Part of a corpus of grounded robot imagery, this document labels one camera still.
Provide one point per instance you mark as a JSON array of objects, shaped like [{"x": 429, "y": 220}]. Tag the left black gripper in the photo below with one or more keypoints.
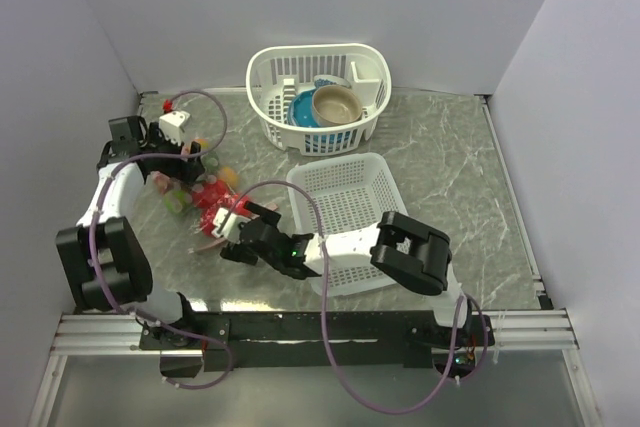
[{"x": 188, "y": 170}]

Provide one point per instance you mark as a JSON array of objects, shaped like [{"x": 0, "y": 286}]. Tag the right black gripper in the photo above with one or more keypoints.
[{"x": 239, "y": 252}]

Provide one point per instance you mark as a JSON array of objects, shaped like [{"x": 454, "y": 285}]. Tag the clear zip top bag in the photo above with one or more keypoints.
[{"x": 164, "y": 183}]

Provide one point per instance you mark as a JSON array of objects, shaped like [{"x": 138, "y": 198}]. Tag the red fake fruit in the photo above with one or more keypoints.
[{"x": 208, "y": 197}]

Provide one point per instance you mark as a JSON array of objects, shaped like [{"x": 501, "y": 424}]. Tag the orange fake fruit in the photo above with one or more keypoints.
[{"x": 229, "y": 176}]

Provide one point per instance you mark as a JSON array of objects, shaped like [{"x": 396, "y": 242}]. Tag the green fake fruit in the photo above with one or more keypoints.
[{"x": 177, "y": 201}]

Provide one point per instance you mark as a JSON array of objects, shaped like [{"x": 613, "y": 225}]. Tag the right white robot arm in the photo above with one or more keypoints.
[{"x": 399, "y": 248}]

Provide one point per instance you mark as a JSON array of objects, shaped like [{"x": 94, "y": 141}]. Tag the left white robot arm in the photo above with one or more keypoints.
[{"x": 102, "y": 249}]

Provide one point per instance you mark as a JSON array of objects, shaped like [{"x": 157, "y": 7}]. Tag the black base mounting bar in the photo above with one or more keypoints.
[{"x": 237, "y": 340}]

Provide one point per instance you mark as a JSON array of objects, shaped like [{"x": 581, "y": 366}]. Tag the white rectangular perforated tray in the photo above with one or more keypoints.
[{"x": 351, "y": 193}]

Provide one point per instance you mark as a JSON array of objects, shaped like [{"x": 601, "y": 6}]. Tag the blue dotted plate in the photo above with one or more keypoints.
[{"x": 300, "y": 111}]

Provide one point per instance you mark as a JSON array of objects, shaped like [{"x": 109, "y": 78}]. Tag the white oval dish basket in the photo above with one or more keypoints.
[{"x": 276, "y": 75}]

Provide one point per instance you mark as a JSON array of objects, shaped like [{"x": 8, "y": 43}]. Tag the beige ceramic bowl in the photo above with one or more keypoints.
[{"x": 334, "y": 106}]

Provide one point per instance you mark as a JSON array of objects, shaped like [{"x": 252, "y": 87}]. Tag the white blue floral cup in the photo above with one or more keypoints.
[{"x": 322, "y": 80}]

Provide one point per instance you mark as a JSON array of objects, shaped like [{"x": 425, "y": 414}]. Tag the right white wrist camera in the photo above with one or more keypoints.
[{"x": 227, "y": 225}]

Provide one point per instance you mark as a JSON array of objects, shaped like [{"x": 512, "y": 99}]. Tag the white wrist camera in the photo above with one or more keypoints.
[
  {"x": 172, "y": 125},
  {"x": 227, "y": 225}
]

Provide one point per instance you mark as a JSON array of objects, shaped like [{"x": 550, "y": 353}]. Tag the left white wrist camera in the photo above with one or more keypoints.
[{"x": 172, "y": 125}]

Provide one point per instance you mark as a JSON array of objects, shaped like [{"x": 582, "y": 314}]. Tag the aluminium frame rail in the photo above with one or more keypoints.
[{"x": 109, "y": 334}]

